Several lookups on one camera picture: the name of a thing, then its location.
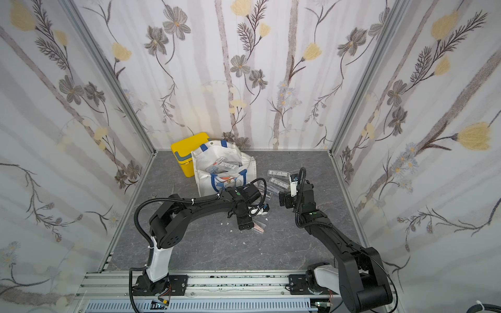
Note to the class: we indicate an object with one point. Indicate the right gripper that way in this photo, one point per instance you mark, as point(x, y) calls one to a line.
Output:
point(286, 197)

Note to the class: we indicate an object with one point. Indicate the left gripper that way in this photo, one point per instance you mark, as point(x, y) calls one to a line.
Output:
point(246, 224)

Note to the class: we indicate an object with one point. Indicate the clear case with pink compass centre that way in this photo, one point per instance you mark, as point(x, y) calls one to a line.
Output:
point(259, 227)

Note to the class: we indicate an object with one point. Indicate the white canvas cartoon tote bag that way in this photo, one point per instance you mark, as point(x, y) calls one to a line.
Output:
point(208, 153)

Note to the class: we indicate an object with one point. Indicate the clear long compass case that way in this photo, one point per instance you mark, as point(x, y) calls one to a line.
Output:
point(223, 165)

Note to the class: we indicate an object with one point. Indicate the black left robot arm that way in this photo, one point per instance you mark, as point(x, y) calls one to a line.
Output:
point(169, 224)

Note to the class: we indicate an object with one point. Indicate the right arm mounting base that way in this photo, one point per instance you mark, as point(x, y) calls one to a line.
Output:
point(313, 283)

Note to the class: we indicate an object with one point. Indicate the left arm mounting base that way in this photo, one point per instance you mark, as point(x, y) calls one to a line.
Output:
point(174, 285)

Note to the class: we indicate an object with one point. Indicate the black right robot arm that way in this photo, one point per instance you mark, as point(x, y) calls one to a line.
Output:
point(360, 278)

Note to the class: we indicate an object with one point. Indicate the yellow plastic lidded box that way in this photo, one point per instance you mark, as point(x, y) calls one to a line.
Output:
point(183, 149)

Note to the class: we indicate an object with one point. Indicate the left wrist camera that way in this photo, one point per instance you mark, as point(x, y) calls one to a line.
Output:
point(259, 210)

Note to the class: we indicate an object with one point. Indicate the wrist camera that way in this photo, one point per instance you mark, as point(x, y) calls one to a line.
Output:
point(294, 180)
point(259, 210)

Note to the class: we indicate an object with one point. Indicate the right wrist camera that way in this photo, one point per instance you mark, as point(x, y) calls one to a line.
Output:
point(294, 180)

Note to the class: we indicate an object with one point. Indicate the aluminium front rail frame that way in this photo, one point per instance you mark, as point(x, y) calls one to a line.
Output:
point(208, 291)

